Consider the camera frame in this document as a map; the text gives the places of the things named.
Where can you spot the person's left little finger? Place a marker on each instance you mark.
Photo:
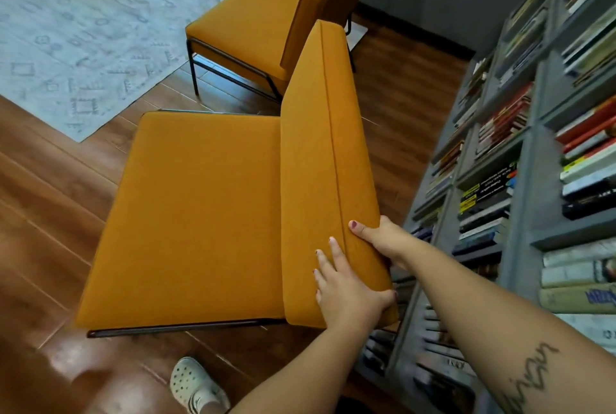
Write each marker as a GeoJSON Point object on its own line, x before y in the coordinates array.
{"type": "Point", "coordinates": [320, 297]}

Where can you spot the pale blue patterned rug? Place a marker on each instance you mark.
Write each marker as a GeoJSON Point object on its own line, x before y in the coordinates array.
{"type": "Point", "coordinates": [72, 19]}

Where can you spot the person's left middle finger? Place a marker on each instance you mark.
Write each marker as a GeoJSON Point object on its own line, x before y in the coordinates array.
{"type": "Point", "coordinates": [325, 265]}

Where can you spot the person's left forearm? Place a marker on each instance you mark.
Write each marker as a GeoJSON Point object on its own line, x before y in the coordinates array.
{"type": "Point", "coordinates": [308, 370]}

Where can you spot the grey wooden bookshelf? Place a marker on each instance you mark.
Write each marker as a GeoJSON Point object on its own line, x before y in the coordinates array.
{"type": "Point", "coordinates": [534, 178]}

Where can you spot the person's left thumb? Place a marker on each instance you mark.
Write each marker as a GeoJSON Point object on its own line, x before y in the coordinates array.
{"type": "Point", "coordinates": [387, 300]}

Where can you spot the white perforated clog shoe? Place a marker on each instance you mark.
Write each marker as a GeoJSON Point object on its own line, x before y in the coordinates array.
{"type": "Point", "coordinates": [192, 382]}

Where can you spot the person's right forearm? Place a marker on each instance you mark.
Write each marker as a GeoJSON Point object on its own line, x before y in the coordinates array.
{"type": "Point", "coordinates": [481, 322]}

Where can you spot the orange upholstered chair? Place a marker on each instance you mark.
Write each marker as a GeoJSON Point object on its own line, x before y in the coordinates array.
{"type": "Point", "coordinates": [192, 211]}
{"type": "Point", "coordinates": [240, 19]}

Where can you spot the person's right thumb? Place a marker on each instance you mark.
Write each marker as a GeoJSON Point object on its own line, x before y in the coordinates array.
{"type": "Point", "coordinates": [363, 230]}

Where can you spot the person's right hand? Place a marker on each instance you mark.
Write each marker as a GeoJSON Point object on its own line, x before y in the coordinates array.
{"type": "Point", "coordinates": [387, 240]}

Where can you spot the person's left hand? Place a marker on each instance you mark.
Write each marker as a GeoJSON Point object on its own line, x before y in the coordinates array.
{"type": "Point", "coordinates": [347, 294]}

